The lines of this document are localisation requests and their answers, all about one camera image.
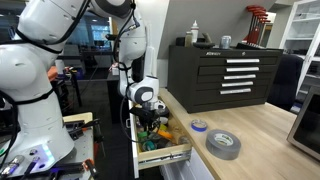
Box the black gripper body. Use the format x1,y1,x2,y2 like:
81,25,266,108
133,105,160,126

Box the dark gray tape roll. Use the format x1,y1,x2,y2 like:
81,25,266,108
148,133,163,144

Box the orange tape roll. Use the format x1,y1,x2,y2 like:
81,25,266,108
156,129,174,141

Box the teal tape roll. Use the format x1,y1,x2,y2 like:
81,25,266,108
142,140,157,152

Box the small black tape roll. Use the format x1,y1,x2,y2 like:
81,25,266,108
156,138,169,149

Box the clear tape roll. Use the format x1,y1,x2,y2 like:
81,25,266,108
177,134,190,145

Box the wooden drawer with white front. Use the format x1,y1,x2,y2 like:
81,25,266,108
125,94,194,179

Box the blue masking tape roll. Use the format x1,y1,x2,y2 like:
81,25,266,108
190,118,208,133

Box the white drawer cabinet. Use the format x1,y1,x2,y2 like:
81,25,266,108
159,148,218,180

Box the black metal tool chest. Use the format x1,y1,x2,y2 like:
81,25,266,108
167,44,284,114

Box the pink and white box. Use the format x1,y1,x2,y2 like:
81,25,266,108
109,63,121,76

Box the black clamp tool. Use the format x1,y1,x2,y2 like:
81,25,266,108
64,118,101,141

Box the black container on chest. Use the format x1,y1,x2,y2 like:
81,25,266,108
175,36,186,47

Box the gray bottle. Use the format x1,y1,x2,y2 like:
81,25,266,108
184,30,194,48

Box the black tool on chest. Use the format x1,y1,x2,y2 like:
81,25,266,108
193,32,216,50

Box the white squeeze bottle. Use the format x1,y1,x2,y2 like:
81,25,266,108
190,19,200,44

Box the orange object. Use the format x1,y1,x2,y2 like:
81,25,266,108
46,65,60,83

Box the silver metal can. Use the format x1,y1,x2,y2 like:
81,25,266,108
219,35,232,50

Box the black office chair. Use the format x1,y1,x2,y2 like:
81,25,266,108
266,54,305,112

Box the white glass door cabinet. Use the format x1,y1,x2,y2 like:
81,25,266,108
279,0,320,101

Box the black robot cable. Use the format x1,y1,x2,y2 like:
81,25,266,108
112,0,142,145

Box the black pedestal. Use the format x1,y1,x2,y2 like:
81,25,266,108
106,73,131,124

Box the gray duct tape roll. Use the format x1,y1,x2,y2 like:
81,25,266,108
205,129,242,161

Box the silver chest drawer handle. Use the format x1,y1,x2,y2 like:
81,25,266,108
221,81,254,88
226,58,260,64
223,74,257,81
219,88,252,96
226,66,260,73

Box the black background camera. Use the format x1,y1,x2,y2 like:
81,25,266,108
105,33,118,42

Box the red T-handle hex keys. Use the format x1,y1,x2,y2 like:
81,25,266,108
242,4,272,46

